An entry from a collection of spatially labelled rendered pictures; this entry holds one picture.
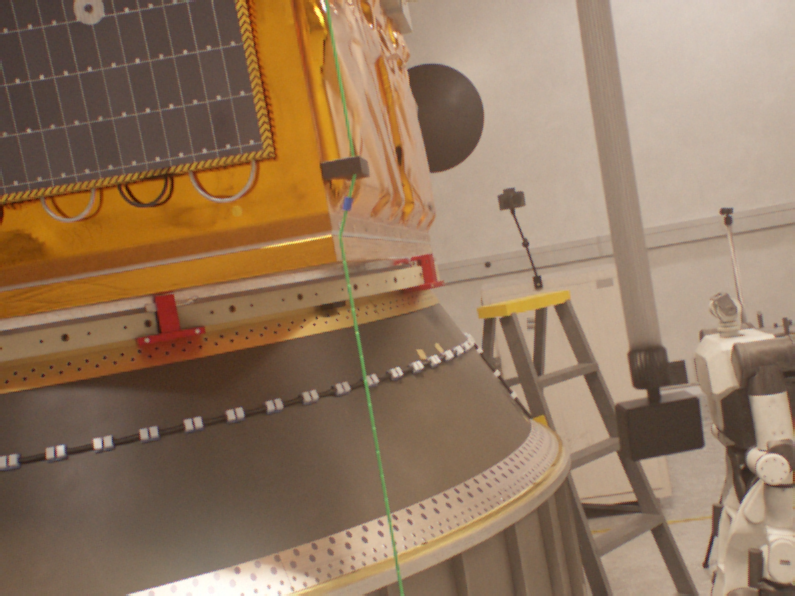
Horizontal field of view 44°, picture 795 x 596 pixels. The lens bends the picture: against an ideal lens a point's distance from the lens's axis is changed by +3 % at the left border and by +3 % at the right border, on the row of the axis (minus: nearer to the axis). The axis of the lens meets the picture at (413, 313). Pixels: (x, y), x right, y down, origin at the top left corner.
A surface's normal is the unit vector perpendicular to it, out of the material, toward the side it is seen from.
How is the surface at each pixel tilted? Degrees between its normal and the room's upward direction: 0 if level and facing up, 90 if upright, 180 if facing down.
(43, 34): 90
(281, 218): 92
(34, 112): 90
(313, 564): 43
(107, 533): 62
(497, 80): 90
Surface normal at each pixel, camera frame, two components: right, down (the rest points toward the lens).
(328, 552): 0.22, -0.75
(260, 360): 0.38, -0.51
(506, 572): 0.80, -0.11
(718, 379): -0.78, 0.07
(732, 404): -0.74, 0.29
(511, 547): -0.55, 0.13
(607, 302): -0.08, 0.06
